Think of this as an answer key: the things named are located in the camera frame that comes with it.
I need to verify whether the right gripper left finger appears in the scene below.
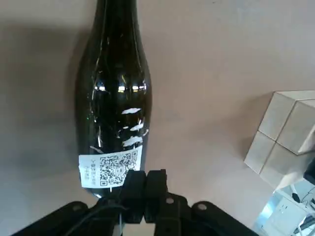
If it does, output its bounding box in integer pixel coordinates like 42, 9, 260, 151
11, 169, 148, 236

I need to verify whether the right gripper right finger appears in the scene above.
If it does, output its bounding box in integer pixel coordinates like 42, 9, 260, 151
145, 169, 259, 236

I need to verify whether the dark green glass bottle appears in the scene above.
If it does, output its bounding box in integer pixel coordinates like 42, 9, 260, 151
75, 0, 154, 200

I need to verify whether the wooden block stand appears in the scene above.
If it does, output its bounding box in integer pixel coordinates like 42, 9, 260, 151
243, 89, 315, 191

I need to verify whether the thin black cable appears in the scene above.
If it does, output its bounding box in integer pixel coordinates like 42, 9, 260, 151
66, 205, 128, 236

